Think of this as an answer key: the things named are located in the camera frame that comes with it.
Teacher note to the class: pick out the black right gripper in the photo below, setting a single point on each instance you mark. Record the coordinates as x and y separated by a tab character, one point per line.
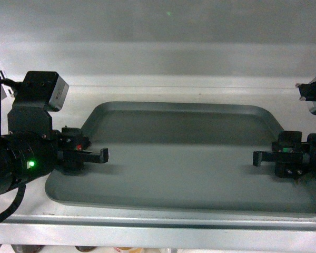
290	155

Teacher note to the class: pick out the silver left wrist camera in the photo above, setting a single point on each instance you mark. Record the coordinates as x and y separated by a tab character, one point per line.
58	94

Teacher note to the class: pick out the grey rectangular serving tray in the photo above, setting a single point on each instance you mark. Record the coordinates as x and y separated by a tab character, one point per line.
182	156

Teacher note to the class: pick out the white top shelf board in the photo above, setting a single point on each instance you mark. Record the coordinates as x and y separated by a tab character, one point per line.
40	220

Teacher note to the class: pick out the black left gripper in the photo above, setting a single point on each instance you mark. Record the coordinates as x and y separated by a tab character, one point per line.
72	143

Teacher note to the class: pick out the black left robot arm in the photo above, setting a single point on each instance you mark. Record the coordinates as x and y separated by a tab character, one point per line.
32	148

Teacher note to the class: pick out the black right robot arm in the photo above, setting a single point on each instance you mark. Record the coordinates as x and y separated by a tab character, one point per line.
311	141

